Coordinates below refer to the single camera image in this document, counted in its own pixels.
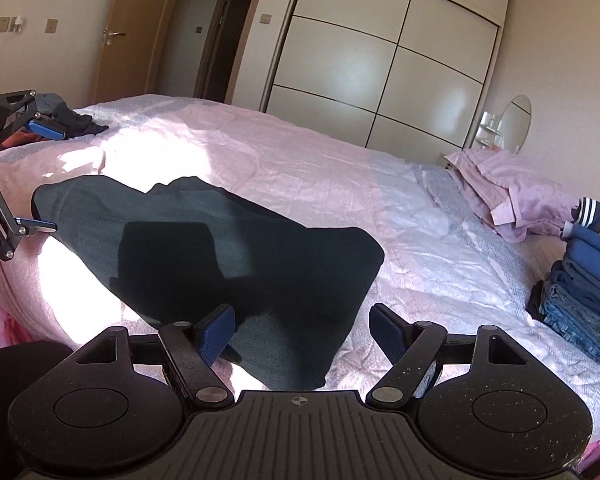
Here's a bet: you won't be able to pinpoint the black garment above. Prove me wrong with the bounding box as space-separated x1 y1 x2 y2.
31 176 385 390

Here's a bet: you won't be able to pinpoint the pile of dark clothes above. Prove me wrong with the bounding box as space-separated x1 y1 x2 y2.
0 92 110 150

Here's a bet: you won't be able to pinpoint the pink bed quilt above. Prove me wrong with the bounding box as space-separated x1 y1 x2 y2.
0 94 600 442

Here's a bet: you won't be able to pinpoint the operator dark clothing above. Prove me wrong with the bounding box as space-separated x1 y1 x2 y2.
0 340 77 480

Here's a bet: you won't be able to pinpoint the wooden door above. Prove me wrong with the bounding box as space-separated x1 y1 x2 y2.
92 0 175 103

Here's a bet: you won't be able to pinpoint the folded lilac bedding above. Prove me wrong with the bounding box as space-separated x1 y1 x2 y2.
445 148 579 244

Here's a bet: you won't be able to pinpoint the folded blue jeans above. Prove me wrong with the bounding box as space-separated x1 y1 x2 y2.
527 281 600 364

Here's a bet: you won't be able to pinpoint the folded blue garment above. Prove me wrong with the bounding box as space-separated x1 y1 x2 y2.
550 233 600 297

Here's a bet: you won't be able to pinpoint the white vanity shelf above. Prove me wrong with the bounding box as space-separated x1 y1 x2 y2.
471 112 505 150

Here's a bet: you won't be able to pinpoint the striped navy sweater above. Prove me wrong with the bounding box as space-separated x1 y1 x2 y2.
560 197 600 238

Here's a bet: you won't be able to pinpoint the round mirror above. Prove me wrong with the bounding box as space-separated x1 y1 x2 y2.
494 94 532 154

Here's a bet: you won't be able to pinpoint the white sliding wardrobe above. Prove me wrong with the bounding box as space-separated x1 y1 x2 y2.
230 0 508 164

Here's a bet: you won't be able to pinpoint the wall switch plate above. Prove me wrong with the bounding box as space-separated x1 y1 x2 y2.
44 18 58 34

